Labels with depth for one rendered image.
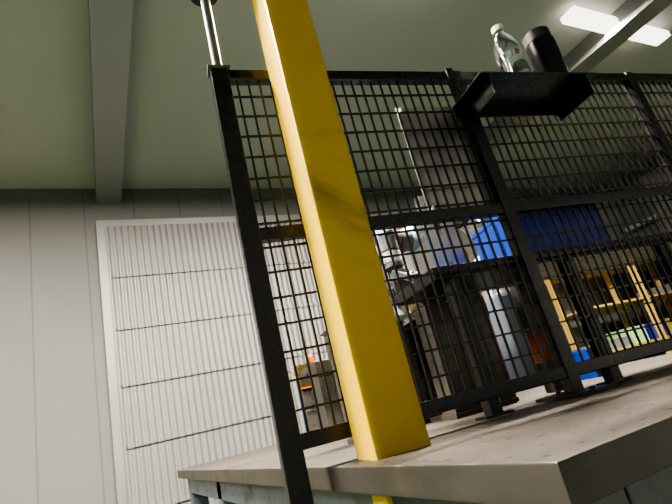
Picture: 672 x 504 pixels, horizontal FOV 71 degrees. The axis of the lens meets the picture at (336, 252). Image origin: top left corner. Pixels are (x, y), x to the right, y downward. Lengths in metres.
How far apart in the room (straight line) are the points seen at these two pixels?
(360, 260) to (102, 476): 3.50
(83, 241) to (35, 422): 1.45
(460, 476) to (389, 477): 0.16
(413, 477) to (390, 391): 0.19
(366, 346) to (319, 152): 0.38
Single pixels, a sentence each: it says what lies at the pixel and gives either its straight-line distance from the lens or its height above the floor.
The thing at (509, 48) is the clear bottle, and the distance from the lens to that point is 1.38.
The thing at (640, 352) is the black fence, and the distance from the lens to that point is 1.30.
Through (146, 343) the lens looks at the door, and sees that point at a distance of 4.21.
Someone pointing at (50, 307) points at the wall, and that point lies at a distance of 4.36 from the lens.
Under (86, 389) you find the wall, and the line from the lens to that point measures 4.20.
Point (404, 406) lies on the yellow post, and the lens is 0.82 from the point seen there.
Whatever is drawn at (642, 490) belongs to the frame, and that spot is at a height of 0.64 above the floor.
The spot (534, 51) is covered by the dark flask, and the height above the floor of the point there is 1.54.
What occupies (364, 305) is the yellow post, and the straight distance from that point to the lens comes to 0.83.
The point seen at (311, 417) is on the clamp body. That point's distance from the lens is 2.51.
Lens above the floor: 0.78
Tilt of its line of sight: 18 degrees up
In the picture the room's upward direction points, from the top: 14 degrees counter-clockwise
